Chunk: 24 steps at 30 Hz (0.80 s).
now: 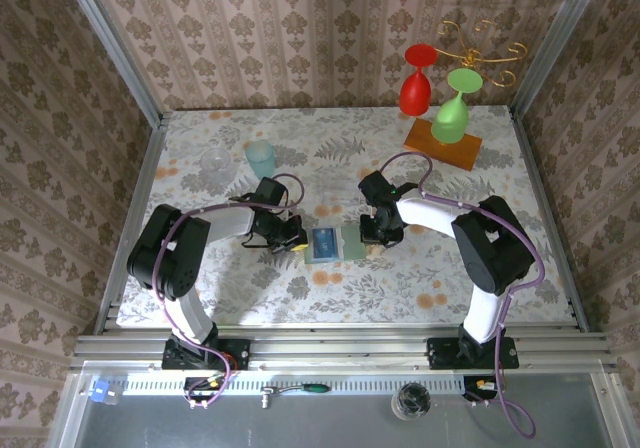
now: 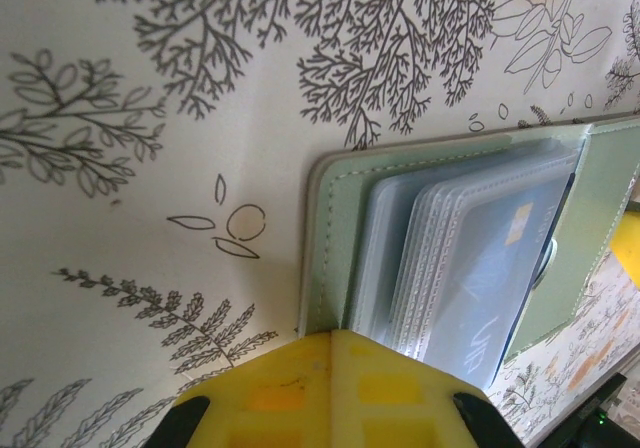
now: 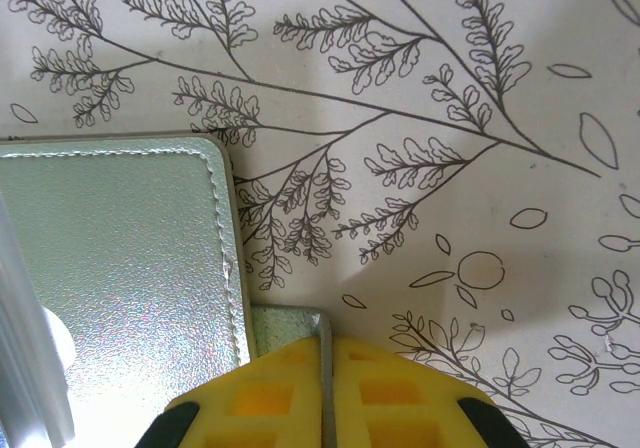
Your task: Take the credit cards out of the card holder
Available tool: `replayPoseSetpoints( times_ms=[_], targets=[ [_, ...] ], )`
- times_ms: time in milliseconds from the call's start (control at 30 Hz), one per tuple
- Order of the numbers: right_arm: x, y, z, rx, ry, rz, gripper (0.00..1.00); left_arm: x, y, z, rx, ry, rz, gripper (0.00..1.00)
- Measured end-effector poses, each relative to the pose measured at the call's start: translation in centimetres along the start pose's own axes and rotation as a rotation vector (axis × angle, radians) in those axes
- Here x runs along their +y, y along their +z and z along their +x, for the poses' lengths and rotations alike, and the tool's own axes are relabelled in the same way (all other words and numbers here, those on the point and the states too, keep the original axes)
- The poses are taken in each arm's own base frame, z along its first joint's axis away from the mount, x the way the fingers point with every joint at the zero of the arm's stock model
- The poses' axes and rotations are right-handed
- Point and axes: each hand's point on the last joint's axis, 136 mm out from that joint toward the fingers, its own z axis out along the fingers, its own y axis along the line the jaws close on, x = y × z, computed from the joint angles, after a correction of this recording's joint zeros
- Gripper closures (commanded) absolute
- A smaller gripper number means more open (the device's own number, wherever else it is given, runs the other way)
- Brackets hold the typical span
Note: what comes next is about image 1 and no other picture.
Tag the aluminium front rail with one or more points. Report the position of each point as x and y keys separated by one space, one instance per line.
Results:
x=340 y=350

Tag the blue connector plug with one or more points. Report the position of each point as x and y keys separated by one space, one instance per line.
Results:
x=102 y=392

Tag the green wine glass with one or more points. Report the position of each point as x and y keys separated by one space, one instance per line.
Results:
x=450 y=120

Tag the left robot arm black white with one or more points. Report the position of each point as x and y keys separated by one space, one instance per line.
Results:
x=170 y=253

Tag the clear glass cup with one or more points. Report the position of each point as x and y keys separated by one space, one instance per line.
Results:
x=216 y=160

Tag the grey metal shelf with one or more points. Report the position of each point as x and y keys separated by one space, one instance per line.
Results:
x=300 y=428

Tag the clear glass jar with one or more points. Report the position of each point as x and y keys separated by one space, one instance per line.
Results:
x=411 y=402

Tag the clear plastic box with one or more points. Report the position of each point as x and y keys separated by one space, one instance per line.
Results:
x=337 y=183

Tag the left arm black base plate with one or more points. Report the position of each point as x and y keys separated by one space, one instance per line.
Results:
x=235 y=353

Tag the aluminium frame post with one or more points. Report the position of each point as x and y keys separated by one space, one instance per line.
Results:
x=114 y=43
x=556 y=43

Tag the red wine glass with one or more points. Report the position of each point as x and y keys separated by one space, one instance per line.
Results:
x=415 y=93

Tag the aluminium side rail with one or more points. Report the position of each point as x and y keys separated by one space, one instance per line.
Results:
x=143 y=178
x=536 y=178

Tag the teal frosted cup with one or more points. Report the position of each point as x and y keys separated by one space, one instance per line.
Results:
x=260 y=160

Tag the black power connector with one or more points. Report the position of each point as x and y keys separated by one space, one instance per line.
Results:
x=200 y=385
x=475 y=387

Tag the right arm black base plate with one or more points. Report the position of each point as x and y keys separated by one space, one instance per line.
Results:
x=442 y=355

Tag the wooden base board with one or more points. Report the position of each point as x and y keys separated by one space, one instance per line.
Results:
x=450 y=153

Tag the floral tablecloth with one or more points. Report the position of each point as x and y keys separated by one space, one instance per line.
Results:
x=350 y=308

